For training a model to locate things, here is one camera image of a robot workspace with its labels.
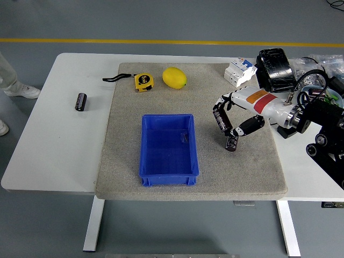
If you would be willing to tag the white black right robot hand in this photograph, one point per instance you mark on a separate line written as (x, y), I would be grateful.
(258, 100)

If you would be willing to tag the dark brown cylindrical battery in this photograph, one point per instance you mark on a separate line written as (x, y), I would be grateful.
(81, 101)
(232, 143)
(222, 121)
(316, 93)

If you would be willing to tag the blue plastic box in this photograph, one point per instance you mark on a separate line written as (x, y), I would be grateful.
(168, 150)

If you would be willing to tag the white blue circuit breaker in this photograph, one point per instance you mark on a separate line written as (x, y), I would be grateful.
(239, 72)

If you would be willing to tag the black wrapped pack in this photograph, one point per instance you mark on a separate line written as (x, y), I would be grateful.
(276, 70)

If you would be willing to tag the grey-brown felt mat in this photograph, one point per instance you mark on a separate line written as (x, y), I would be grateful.
(201, 102)

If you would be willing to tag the clear bag of washers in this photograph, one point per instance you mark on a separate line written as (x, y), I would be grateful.
(303, 67)

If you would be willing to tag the small green parts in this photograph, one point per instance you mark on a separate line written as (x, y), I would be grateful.
(331, 100)

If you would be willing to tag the light blue bowl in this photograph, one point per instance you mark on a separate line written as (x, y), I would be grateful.
(339, 98)

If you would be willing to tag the clear plastic bag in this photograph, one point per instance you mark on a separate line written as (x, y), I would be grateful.
(333, 63)

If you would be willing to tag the yellow lemon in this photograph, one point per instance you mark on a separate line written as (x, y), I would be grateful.
(174, 77)

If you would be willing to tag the black table control panel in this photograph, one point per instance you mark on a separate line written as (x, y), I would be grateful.
(333, 204)

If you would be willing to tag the white table leg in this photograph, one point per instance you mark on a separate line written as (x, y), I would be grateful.
(289, 228)
(94, 223)

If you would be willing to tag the person's leg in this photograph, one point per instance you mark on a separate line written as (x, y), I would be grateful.
(18, 90)

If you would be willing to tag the person's foot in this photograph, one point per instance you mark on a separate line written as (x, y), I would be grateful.
(3, 128)

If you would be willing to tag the grey under-table bracket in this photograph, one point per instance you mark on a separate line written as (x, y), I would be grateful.
(244, 203)

